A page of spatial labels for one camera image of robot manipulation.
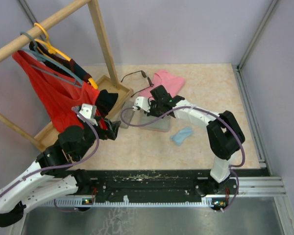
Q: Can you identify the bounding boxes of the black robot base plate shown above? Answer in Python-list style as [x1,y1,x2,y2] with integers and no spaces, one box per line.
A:
[51,168,238,212]

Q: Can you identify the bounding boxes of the pink folded shirt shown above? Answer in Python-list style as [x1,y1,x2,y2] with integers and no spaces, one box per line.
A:
[138,70,185,98]

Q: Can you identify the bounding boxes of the tortoiseshell sunglasses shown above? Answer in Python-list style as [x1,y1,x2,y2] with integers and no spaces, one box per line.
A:
[120,70,154,97]

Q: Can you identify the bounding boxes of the grey-blue plastic hanger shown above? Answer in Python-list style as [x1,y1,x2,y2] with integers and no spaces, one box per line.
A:
[20,31,84,88]

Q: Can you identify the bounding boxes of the red hanging shirt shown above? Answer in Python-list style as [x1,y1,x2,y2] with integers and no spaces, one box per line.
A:
[12,50,110,133]

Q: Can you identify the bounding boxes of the wooden clothes rack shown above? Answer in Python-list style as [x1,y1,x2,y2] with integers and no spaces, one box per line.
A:
[0,0,133,151]

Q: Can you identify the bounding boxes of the grey glasses case green lining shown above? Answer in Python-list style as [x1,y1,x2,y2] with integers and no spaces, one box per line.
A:
[118,100,134,129]

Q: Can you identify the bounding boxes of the small light blue cloth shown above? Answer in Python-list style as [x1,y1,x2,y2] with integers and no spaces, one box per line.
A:
[170,127,194,146]

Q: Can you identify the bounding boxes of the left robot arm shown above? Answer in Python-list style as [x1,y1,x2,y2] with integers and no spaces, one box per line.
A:
[0,118,121,227]

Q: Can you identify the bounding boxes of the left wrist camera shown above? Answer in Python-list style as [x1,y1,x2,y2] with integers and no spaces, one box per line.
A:
[79,103,98,125]

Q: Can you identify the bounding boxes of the yellow plastic hanger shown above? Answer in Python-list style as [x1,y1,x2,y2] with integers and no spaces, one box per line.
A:
[34,23,98,89]

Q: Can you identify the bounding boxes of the pink glasses case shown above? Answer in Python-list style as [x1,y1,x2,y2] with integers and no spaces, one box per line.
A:
[138,114,171,132]

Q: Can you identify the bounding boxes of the aluminium frame rail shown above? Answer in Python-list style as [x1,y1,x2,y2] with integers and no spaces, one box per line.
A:
[42,177,286,210]

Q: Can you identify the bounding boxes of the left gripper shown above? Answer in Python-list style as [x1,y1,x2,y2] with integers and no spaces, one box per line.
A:
[76,116,121,160]

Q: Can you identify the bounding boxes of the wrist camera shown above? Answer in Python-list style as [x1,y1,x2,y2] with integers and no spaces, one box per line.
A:
[132,96,150,113]
[79,103,98,125]

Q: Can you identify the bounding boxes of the dark striped hanging garment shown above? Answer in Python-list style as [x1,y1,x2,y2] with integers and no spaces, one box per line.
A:
[36,41,119,117]

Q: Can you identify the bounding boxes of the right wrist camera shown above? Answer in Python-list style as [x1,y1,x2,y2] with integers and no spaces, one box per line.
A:
[132,96,150,113]

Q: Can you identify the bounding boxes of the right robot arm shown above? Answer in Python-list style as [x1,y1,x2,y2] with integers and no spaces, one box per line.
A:
[136,85,245,194]

